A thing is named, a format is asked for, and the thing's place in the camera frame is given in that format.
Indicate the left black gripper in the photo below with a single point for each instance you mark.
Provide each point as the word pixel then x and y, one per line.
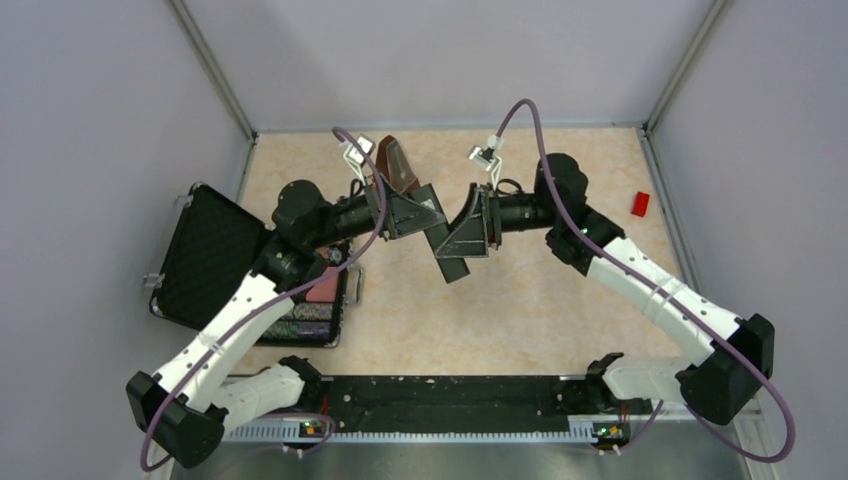
pixel 403 215

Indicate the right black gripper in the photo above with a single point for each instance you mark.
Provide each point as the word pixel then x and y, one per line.
pixel 468 233

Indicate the black remote control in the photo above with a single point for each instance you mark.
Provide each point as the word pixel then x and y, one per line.
pixel 452 269

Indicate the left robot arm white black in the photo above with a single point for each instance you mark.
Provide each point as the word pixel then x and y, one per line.
pixel 186 408

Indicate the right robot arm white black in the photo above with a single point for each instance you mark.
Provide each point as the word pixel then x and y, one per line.
pixel 724 355

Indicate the brown wooden metronome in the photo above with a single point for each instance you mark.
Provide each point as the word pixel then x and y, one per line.
pixel 393 163

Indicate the pink card deck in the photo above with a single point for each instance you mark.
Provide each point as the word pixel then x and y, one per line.
pixel 326 290

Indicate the red block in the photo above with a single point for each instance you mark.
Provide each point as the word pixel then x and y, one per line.
pixel 640 204

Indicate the black poker chip case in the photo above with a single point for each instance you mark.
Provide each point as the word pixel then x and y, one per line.
pixel 215 242

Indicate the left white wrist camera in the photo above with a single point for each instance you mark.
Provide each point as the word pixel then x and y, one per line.
pixel 353 155

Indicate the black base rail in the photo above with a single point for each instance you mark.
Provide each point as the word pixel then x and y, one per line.
pixel 461 404

